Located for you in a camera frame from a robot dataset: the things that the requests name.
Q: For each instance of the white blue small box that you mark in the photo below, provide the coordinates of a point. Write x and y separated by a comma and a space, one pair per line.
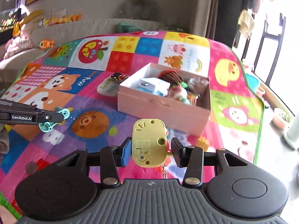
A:
152, 85

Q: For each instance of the pink cardboard box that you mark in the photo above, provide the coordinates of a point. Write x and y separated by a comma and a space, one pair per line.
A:
176, 115

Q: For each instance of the yellow plush toy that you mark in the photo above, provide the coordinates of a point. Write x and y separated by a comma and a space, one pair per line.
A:
17, 26

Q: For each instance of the black right gripper finger seen sideways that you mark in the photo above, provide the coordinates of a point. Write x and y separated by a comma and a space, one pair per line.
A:
13, 113

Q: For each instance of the black haired doll figurine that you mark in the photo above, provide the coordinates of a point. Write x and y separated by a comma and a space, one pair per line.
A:
119, 77

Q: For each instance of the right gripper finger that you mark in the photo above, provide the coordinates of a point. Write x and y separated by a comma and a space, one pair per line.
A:
111, 158
191, 158

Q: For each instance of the colourful cartoon play mat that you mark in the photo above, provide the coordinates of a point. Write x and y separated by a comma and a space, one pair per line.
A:
78, 75

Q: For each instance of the brown knitted toy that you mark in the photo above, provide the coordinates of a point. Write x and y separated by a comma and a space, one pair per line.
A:
171, 76

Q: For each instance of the orange fish plush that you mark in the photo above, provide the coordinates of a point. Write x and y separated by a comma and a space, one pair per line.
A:
46, 44

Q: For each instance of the teal toy water gun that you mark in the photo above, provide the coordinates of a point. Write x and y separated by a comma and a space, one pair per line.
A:
49, 119

